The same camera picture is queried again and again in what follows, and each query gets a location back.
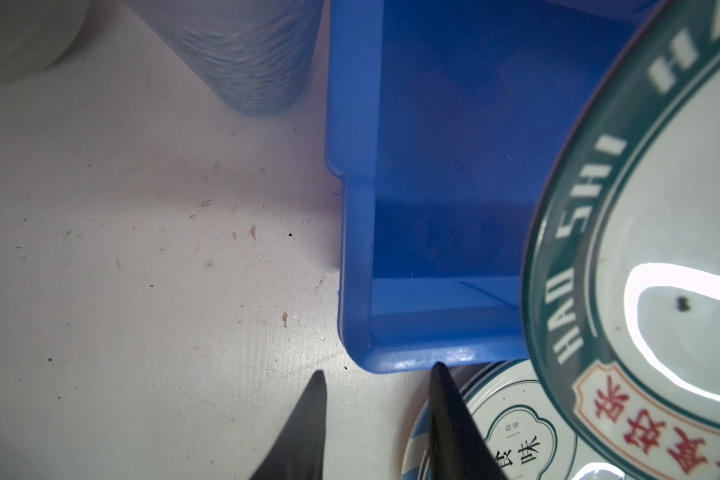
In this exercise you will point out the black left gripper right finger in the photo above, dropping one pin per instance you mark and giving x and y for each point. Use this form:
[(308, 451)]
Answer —
[(457, 450)]

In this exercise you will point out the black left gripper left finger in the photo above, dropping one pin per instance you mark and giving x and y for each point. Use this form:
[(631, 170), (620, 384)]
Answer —
[(298, 452)]

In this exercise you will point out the green clover pattern plate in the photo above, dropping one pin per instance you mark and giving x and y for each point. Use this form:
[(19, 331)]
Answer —
[(522, 429)]

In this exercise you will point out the green rimmed Hao Wei plate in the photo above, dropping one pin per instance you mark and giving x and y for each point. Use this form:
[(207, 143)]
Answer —
[(621, 283)]

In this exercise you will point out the blue plastic bin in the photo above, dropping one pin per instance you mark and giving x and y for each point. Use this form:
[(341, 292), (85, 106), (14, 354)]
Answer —
[(444, 121)]

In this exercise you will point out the blue ribbed plastic cup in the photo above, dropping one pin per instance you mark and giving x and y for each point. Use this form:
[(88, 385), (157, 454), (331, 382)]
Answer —
[(256, 56)]

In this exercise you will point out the light green ceramic bowl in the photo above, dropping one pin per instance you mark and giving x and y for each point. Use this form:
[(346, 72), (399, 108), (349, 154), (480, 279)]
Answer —
[(33, 34)]

